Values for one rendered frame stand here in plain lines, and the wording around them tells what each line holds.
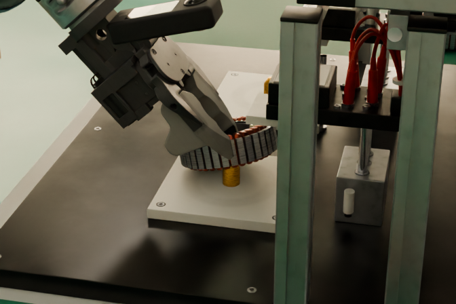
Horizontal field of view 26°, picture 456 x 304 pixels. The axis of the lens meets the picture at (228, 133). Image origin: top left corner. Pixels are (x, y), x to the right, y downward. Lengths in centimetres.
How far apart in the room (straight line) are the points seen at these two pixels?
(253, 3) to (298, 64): 97
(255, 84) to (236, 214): 35
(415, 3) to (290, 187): 21
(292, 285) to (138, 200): 25
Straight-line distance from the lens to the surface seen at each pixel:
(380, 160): 107
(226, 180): 109
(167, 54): 105
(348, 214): 104
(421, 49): 80
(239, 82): 136
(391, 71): 130
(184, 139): 105
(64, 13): 103
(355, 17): 123
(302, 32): 80
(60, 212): 108
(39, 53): 365
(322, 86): 100
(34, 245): 103
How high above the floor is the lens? 132
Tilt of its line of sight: 26 degrees down
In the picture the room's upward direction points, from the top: straight up
